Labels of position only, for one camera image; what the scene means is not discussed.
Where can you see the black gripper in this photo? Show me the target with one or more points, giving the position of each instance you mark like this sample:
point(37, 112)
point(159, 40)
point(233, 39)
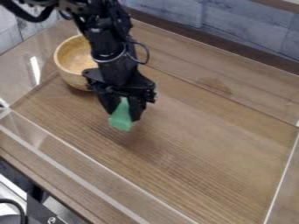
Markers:
point(117, 79)

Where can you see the green rectangular block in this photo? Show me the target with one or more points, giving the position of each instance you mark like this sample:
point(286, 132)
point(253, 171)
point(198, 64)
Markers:
point(119, 119)

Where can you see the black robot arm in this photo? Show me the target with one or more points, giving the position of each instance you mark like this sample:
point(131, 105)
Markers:
point(105, 23)

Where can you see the wooden bowl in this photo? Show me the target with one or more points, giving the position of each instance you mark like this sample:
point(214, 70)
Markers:
point(73, 60)

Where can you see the clear acrylic enclosure wall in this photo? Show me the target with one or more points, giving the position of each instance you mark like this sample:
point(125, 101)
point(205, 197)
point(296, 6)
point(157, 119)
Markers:
point(211, 158)

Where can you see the black metal bracket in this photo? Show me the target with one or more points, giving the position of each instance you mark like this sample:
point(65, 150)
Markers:
point(39, 214)

